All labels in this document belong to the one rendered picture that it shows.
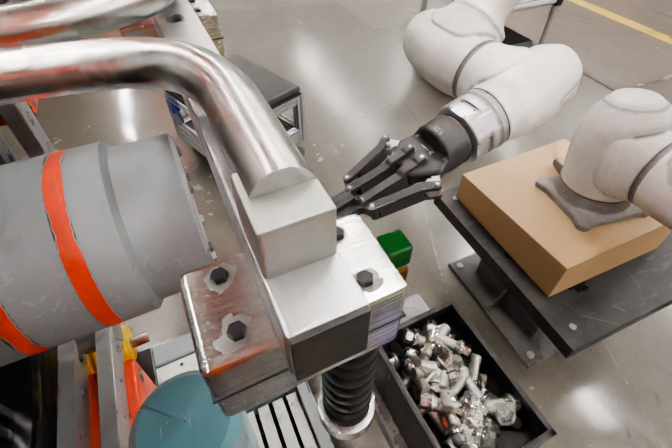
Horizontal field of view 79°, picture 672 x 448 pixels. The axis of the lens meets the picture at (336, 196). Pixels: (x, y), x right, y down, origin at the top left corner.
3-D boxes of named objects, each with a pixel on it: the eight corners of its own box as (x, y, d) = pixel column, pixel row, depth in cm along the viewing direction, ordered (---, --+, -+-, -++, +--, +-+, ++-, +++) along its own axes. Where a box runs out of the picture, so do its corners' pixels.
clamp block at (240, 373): (200, 327, 21) (172, 268, 18) (354, 266, 24) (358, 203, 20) (225, 424, 18) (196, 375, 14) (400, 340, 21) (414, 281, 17)
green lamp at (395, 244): (373, 253, 60) (375, 235, 57) (396, 244, 61) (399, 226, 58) (387, 273, 57) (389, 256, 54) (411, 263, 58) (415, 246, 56)
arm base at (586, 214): (585, 160, 109) (592, 142, 105) (652, 215, 93) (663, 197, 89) (523, 173, 107) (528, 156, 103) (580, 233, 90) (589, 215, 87)
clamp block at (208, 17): (131, 58, 43) (112, 6, 40) (216, 42, 46) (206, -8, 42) (137, 79, 40) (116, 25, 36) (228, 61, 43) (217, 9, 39)
